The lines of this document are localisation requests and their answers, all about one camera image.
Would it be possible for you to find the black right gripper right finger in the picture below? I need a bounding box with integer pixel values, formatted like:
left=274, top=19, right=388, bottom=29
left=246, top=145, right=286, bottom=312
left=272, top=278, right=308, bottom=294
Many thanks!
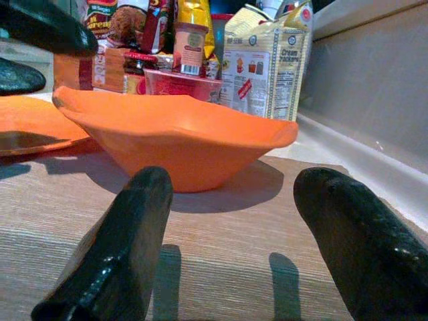
left=293, top=167, right=428, bottom=321

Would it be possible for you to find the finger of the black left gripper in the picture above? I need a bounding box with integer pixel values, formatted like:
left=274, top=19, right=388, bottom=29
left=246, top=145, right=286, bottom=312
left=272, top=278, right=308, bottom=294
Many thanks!
left=0, top=57, right=47, bottom=97
left=0, top=0, right=99, bottom=58

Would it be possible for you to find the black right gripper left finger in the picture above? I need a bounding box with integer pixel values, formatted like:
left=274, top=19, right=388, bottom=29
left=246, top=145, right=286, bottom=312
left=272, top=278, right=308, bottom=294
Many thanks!
left=31, top=165, right=175, bottom=321

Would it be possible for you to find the orange plate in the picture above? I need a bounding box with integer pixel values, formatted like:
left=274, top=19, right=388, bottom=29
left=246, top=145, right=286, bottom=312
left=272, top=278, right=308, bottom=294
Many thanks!
left=0, top=96, right=92, bottom=158

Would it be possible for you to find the cereal pack with brown print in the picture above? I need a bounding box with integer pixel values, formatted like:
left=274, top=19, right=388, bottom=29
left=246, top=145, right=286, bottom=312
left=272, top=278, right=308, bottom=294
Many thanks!
left=84, top=0, right=150, bottom=51

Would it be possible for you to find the orange cardboard box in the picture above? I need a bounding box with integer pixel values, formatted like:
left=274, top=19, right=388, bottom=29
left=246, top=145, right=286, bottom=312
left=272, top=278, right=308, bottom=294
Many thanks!
left=53, top=46, right=132, bottom=95

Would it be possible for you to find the beige woven placemat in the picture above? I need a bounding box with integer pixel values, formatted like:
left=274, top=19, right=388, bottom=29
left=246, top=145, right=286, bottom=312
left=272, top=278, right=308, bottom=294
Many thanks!
left=0, top=139, right=428, bottom=321

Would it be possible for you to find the dark jar with red lid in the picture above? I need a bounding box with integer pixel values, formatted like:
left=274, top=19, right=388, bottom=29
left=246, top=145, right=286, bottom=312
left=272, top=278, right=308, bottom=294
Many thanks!
left=123, top=52, right=158, bottom=76

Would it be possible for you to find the orange bowl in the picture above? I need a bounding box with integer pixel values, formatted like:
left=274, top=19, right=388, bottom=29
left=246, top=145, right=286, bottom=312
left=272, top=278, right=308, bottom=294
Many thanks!
left=51, top=85, right=300, bottom=194

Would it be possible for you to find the red snack packet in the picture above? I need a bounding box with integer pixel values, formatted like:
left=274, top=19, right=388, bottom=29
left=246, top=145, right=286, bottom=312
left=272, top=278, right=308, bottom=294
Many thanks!
left=141, top=0, right=175, bottom=55

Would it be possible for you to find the orange labelled spice jar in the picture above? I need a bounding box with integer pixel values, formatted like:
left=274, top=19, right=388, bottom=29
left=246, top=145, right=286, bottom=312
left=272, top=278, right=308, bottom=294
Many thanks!
left=172, top=21, right=209, bottom=78

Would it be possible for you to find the red plastic tub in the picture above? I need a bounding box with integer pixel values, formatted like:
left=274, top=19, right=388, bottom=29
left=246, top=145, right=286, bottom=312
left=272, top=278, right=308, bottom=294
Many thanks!
left=143, top=68, right=223, bottom=105

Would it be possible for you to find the yellow snack bag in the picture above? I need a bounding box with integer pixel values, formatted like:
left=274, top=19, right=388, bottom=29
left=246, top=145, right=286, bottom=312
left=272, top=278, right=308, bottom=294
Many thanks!
left=175, top=0, right=217, bottom=60

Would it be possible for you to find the clear container with red lid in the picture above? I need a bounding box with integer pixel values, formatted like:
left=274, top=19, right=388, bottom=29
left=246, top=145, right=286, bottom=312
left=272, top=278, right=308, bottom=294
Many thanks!
left=210, top=13, right=235, bottom=65

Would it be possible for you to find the yellow cream crackers bag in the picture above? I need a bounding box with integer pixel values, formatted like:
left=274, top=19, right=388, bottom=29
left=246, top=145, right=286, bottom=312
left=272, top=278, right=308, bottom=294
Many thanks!
left=221, top=0, right=314, bottom=122

